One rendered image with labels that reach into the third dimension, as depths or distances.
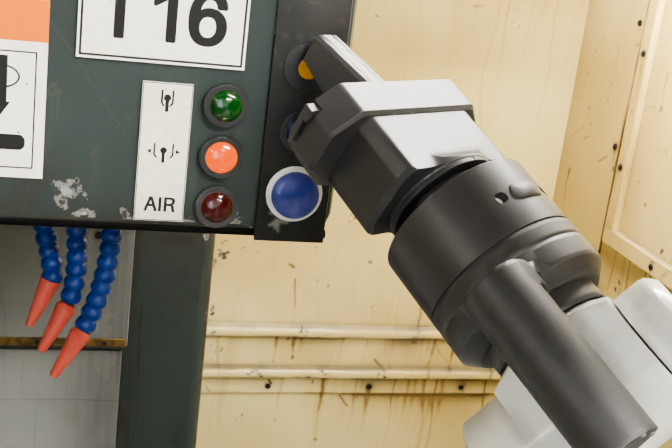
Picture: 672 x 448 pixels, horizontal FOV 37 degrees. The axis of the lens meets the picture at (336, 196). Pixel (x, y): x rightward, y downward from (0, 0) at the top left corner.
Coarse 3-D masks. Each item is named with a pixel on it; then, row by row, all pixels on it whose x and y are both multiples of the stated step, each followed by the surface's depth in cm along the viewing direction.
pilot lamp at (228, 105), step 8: (216, 96) 61; (224, 96) 61; (232, 96) 61; (216, 104) 61; (224, 104) 61; (232, 104) 61; (240, 104) 61; (216, 112) 61; (224, 112) 61; (232, 112) 61; (240, 112) 61; (224, 120) 61; (232, 120) 61
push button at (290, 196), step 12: (288, 180) 63; (300, 180) 63; (312, 180) 63; (276, 192) 63; (288, 192) 63; (300, 192) 63; (312, 192) 63; (276, 204) 63; (288, 204) 63; (300, 204) 63; (312, 204) 64; (288, 216) 64; (300, 216) 64
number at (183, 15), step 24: (168, 0) 59; (192, 0) 59; (216, 0) 59; (144, 24) 59; (168, 24) 59; (192, 24) 59; (216, 24) 60; (144, 48) 59; (168, 48) 60; (192, 48) 60; (216, 48) 60
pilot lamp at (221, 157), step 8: (216, 144) 62; (224, 144) 62; (208, 152) 62; (216, 152) 62; (224, 152) 62; (232, 152) 62; (208, 160) 62; (216, 160) 62; (224, 160) 62; (232, 160) 62; (216, 168) 62; (224, 168) 62; (232, 168) 62
